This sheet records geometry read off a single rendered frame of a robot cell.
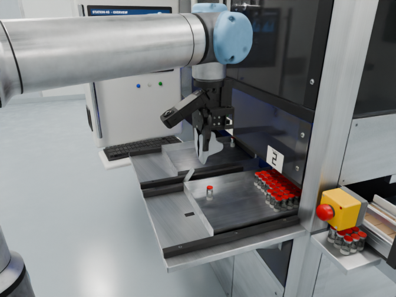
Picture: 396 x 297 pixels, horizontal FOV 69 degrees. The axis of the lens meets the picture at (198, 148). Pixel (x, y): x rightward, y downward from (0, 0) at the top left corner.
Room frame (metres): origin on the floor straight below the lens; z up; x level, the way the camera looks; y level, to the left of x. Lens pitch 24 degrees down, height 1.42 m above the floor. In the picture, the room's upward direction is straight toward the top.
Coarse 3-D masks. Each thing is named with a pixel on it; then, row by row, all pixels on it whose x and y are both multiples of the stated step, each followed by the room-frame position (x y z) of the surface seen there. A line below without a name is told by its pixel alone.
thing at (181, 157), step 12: (168, 144) 1.18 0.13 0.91; (180, 144) 1.20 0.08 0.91; (192, 144) 1.22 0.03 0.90; (228, 144) 1.25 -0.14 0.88; (168, 156) 1.05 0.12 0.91; (180, 156) 1.12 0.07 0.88; (192, 156) 1.12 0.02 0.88; (216, 156) 1.12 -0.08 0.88; (228, 156) 1.12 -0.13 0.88; (240, 156) 1.12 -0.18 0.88; (180, 168) 1.02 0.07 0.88; (204, 168) 0.96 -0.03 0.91; (216, 168) 0.98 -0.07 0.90
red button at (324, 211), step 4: (320, 204) 0.58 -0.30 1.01; (324, 204) 0.58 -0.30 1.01; (316, 208) 0.58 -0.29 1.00; (320, 208) 0.57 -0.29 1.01; (324, 208) 0.57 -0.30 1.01; (328, 208) 0.57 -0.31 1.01; (316, 212) 0.58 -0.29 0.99; (320, 212) 0.57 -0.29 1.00; (324, 212) 0.56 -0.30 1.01; (328, 212) 0.56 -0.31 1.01; (332, 212) 0.56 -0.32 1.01; (320, 216) 0.57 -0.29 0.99; (324, 216) 0.56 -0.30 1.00; (328, 216) 0.55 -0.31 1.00; (332, 216) 0.56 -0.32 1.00; (324, 220) 0.56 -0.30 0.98
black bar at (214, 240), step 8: (296, 216) 0.68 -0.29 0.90; (264, 224) 0.65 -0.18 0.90; (272, 224) 0.65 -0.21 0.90; (280, 224) 0.65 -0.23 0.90; (288, 224) 0.66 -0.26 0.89; (296, 224) 0.67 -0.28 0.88; (232, 232) 0.61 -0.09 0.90; (240, 232) 0.61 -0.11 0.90; (248, 232) 0.62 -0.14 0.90; (256, 232) 0.63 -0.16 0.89; (264, 232) 0.64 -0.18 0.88; (200, 240) 0.58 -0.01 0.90; (208, 240) 0.58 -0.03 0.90; (216, 240) 0.59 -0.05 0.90; (224, 240) 0.59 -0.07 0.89; (232, 240) 0.60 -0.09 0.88; (168, 248) 0.56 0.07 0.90; (176, 248) 0.56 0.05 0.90; (184, 248) 0.56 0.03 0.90; (192, 248) 0.56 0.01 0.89; (200, 248) 0.57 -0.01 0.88; (168, 256) 0.54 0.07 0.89
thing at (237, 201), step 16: (224, 176) 0.90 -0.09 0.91; (240, 176) 0.92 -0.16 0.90; (192, 192) 0.84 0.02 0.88; (224, 192) 0.84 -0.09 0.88; (240, 192) 0.84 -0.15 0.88; (256, 192) 0.84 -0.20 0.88; (208, 208) 0.75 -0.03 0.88; (224, 208) 0.75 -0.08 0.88; (240, 208) 0.75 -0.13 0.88; (256, 208) 0.75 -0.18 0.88; (208, 224) 0.64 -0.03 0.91; (224, 224) 0.67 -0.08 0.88; (240, 224) 0.63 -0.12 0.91; (256, 224) 0.65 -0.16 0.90
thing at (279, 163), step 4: (268, 148) 0.85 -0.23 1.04; (272, 148) 0.83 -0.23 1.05; (268, 152) 0.85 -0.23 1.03; (272, 152) 0.83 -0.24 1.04; (276, 152) 0.81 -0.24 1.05; (268, 156) 0.85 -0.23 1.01; (272, 156) 0.83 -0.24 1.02; (280, 156) 0.79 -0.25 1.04; (268, 160) 0.85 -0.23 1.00; (276, 160) 0.80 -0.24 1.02; (280, 160) 0.79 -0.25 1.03; (272, 164) 0.82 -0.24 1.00; (276, 164) 0.80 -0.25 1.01; (280, 164) 0.78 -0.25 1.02; (276, 168) 0.80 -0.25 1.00; (280, 168) 0.78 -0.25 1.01; (280, 172) 0.78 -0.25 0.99
